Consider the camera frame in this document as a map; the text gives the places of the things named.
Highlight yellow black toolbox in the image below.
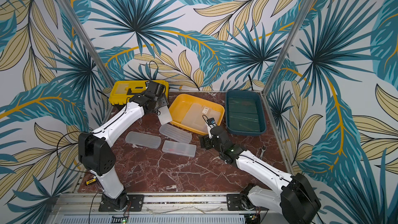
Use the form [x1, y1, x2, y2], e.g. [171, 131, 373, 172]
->
[109, 80, 170, 106]

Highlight teal plastic tray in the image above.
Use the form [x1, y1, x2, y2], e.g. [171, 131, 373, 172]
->
[226, 90, 266, 136]

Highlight clear pencil case labelled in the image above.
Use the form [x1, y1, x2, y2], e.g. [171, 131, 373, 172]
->
[200, 106, 209, 132]

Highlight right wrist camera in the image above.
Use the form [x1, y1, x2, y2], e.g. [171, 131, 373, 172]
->
[205, 117, 217, 139]

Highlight black yellow screwdriver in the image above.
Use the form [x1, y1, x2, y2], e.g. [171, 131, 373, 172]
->
[86, 178, 96, 186]

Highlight aluminium frame post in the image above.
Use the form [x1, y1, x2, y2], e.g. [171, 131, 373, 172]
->
[262, 0, 314, 97]
[56, 0, 115, 87]

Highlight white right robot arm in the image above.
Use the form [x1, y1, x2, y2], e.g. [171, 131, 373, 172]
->
[200, 125, 321, 224]

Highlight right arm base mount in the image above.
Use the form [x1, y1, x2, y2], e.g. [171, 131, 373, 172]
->
[227, 194, 267, 211]

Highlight yellow plastic tray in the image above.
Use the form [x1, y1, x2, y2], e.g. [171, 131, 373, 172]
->
[169, 94, 225, 135]

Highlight right aluminium frame post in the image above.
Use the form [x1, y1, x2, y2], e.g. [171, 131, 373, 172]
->
[262, 0, 314, 97]

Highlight aluminium front rail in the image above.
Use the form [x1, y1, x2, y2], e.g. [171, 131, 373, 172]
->
[46, 192, 287, 224]

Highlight clear pencil case top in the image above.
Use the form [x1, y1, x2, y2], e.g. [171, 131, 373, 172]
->
[158, 106, 173, 125]

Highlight left aluminium frame post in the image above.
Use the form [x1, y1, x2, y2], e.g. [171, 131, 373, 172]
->
[56, 0, 115, 87]

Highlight silver green ratchet wrench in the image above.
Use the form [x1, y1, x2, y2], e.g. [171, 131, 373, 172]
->
[259, 146, 267, 159]

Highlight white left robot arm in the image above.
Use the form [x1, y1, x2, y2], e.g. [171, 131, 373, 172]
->
[78, 80, 169, 211]

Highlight clear pencil case pink inside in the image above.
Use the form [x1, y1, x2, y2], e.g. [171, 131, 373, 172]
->
[162, 140, 197, 158]

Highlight clear ribbed pencil case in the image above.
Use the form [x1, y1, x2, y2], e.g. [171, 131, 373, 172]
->
[159, 124, 192, 144]

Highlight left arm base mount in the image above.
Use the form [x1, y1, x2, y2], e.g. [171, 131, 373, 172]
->
[98, 194, 144, 212]

